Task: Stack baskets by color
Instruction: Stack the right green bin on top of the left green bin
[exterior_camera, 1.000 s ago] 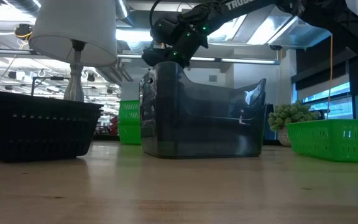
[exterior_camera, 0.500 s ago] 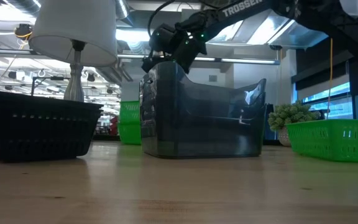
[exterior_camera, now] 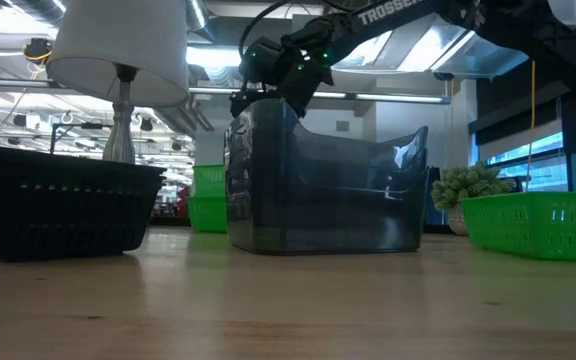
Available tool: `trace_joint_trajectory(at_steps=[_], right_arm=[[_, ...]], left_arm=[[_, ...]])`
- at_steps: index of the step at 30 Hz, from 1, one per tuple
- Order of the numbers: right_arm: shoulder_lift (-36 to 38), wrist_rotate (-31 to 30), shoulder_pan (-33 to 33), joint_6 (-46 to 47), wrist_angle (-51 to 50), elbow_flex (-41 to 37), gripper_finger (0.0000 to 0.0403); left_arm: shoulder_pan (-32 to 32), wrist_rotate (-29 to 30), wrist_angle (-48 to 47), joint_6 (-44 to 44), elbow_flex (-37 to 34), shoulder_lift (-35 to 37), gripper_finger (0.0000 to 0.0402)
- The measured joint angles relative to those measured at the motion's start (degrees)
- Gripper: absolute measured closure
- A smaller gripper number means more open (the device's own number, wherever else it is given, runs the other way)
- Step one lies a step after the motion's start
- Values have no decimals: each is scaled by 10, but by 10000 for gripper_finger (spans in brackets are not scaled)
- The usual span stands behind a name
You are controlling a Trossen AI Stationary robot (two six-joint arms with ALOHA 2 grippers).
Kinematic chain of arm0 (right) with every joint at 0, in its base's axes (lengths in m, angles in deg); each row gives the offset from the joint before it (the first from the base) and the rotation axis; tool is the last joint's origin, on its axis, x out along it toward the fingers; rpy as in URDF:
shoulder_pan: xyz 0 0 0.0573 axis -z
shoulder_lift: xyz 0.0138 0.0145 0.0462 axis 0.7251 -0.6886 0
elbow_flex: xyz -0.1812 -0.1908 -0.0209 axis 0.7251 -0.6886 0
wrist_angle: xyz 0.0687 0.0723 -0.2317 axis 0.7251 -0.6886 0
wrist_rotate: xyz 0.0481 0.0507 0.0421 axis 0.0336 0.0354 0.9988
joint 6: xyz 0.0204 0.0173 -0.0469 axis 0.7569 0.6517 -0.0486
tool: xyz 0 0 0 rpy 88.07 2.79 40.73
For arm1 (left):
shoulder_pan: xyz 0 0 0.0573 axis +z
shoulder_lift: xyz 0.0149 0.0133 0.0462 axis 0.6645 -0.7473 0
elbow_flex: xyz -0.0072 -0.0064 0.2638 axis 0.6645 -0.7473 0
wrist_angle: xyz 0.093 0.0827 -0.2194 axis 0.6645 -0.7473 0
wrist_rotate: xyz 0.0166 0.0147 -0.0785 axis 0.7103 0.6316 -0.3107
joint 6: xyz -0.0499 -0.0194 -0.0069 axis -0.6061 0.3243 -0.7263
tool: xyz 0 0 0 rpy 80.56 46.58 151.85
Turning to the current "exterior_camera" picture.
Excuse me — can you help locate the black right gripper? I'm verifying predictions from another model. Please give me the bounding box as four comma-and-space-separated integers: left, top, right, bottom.
229, 47, 335, 120

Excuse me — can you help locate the smoky translucent plastic bin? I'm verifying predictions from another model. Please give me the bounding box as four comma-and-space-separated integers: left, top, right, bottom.
225, 124, 430, 256
224, 97, 429, 251

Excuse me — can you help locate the green mesh plastic basket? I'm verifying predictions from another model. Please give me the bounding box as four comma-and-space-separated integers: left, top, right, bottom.
191, 164, 228, 199
459, 191, 576, 263
186, 194, 230, 234

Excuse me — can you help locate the black mesh plastic basket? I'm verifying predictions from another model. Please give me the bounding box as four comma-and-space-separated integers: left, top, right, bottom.
0, 159, 168, 262
0, 144, 168, 177

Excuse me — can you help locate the bright ceiling light panel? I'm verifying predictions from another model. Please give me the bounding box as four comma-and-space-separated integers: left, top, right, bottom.
186, 45, 243, 70

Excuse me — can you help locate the red background object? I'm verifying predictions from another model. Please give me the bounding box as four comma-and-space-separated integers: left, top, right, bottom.
176, 186, 193, 220

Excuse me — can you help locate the white lamp shade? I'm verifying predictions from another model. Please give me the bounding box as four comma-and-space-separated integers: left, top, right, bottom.
45, 0, 191, 109

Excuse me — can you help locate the dark blue upright object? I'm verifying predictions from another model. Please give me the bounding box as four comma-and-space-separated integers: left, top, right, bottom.
423, 166, 443, 227

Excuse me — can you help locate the green artificial potted plant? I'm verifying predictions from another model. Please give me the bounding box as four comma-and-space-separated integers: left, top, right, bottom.
430, 160, 517, 237

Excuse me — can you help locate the black ceiling mounted device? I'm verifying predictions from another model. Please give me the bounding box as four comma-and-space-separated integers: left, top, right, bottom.
21, 37, 53, 65

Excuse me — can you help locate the blue lit window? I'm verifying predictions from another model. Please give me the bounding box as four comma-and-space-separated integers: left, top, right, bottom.
482, 130, 576, 194

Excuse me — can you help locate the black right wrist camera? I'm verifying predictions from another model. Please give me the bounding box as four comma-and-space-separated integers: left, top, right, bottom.
239, 37, 295, 87

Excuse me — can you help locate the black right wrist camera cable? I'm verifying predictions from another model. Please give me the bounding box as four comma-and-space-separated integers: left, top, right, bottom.
237, 0, 299, 59

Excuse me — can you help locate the round silver duct pipe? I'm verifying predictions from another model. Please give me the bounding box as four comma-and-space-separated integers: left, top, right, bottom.
184, 0, 210, 31

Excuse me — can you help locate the silver ventilation duct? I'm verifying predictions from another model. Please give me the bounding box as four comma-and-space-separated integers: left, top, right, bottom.
331, 14, 530, 80

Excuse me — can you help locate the yellow hanging cord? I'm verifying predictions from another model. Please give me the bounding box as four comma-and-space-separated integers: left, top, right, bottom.
526, 59, 538, 177

